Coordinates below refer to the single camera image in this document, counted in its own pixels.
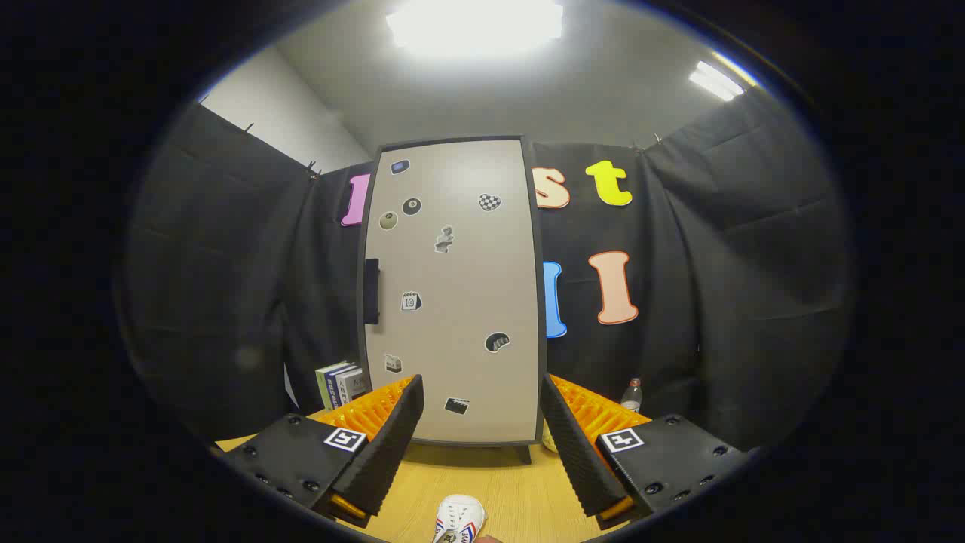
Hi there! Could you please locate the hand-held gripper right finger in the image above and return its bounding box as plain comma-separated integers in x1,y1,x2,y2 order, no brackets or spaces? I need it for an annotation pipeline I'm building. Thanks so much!
540,373,758,531

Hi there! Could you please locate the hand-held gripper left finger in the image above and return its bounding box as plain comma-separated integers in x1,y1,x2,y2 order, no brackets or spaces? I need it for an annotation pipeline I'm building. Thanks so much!
219,375,424,529

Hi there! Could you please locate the white shoe with red-blue stripes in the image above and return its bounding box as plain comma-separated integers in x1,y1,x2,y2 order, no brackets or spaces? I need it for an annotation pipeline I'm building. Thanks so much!
433,495,487,543

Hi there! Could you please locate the black door handle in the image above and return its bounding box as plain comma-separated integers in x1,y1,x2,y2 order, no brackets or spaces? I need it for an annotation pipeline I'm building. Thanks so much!
364,259,380,325

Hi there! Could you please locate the dark grey shoe cabinet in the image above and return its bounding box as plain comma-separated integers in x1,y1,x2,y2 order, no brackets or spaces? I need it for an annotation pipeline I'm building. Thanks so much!
356,136,548,465

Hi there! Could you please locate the beige shoe cabinet door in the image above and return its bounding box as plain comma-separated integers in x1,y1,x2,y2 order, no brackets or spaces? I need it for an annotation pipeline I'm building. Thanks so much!
363,140,541,445

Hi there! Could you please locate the dark blue book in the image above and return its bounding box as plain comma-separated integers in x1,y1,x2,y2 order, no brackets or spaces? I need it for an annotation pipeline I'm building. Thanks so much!
329,365,360,409

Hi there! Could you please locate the green and white book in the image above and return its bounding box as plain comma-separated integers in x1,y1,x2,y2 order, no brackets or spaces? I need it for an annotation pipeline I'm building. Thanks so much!
316,361,349,410

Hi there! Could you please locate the black backdrop cloth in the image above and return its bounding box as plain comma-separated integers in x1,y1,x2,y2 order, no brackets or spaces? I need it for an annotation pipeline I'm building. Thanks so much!
121,87,856,453

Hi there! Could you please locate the small ceiling light panel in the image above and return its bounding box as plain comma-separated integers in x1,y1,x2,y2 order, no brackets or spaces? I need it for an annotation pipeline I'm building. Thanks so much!
688,60,746,102

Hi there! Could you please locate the large ceiling light panel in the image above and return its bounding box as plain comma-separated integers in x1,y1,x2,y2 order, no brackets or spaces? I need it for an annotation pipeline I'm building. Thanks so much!
386,0,565,58

